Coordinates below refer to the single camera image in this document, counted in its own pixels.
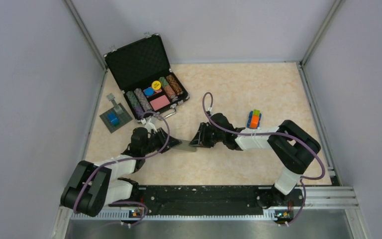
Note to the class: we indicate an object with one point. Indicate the pink card deck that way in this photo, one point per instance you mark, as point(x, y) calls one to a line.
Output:
point(160, 102)

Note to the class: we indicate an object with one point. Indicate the grey lego plate with bricks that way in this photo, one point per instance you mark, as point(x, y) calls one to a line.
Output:
point(116, 117)

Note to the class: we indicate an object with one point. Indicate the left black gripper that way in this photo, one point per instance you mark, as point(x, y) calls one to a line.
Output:
point(162, 135)

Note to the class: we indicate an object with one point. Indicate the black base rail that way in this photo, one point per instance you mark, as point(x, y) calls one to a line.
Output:
point(217, 202)

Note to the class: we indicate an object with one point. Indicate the black poker chip case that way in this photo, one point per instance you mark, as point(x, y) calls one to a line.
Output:
point(138, 64)

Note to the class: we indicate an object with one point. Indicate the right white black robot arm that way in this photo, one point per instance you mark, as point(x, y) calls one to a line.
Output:
point(294, 147)

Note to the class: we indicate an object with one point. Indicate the white remote control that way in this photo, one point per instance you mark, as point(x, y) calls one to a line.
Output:
point(185, 146)

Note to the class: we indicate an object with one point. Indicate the yellow poker chip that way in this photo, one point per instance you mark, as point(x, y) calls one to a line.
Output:
point(156, 85)

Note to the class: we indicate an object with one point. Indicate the brown poker chip stack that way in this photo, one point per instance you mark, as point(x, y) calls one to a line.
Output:
point(174, 84)

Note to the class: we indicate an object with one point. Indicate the purple green poker chip stack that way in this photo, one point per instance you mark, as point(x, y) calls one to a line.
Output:
point(139, 103)

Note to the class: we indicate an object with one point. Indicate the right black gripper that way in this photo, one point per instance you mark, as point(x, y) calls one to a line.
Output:
point(197, 142)

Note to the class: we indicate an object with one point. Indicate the blue poker chip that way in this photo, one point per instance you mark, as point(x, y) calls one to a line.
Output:
point(149, 92)

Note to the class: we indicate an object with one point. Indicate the colourful toy block car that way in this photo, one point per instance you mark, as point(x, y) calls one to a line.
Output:
point(254, 119)

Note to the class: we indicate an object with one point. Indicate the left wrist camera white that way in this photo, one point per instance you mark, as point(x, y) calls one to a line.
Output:
point(149, 124)

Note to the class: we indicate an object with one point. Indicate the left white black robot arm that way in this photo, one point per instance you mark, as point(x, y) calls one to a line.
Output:
point(93, 186)

